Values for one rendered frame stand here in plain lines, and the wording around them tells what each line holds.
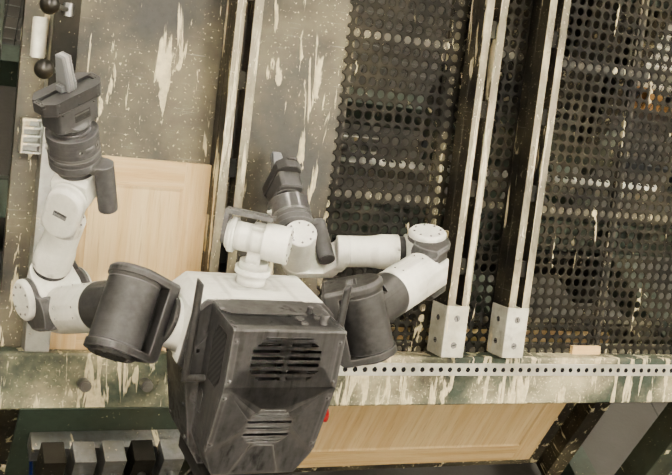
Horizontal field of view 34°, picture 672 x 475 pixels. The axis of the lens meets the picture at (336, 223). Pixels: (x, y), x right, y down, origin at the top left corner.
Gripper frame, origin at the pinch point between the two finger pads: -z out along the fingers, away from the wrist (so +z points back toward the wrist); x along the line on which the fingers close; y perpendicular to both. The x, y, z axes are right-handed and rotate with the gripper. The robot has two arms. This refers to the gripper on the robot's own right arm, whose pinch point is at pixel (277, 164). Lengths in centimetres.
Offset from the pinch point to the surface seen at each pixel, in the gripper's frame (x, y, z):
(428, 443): -90, -76, 22
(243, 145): 3.7, 9.0, -1.2
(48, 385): -36, 44, 34
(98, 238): -16.3, 36.3, 10.3
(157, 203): -10.5, 24.6, 4.7
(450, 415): -78, -78, 20
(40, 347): -31, 47, 28
